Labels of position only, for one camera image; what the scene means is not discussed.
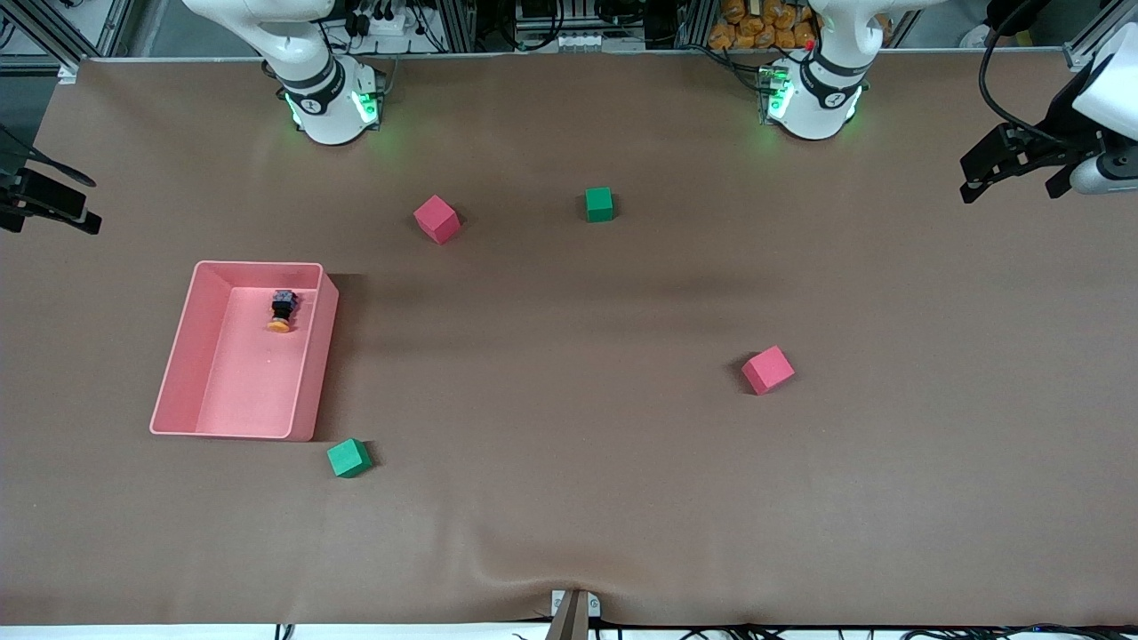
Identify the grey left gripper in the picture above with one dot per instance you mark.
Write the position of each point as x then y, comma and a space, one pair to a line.
1058, 122

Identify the orange-capped black push button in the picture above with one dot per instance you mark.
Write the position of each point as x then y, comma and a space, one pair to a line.
283, 308

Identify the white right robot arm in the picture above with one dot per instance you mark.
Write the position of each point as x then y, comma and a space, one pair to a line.
329, 116

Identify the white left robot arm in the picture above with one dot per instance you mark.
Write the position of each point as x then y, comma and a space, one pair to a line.
813, 111

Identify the pink plastic tray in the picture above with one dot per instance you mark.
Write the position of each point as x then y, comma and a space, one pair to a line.
258, 382

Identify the pile of orange bags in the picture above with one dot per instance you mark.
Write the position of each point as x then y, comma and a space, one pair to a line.
756, 31

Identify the pink foam cube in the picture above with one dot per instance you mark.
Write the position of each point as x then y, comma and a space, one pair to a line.
768, 370
436, 219

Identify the white power strip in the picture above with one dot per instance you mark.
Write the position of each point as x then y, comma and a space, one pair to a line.
384, 22

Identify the green foam cube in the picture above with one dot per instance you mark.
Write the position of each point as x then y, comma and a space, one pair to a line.
599, 204
348, 458

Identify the aluminium frame rail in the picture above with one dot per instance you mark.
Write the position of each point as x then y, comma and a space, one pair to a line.
1098, 36
53, 36

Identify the metal table clamp bracket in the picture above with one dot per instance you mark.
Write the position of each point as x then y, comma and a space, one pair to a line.
571, 613

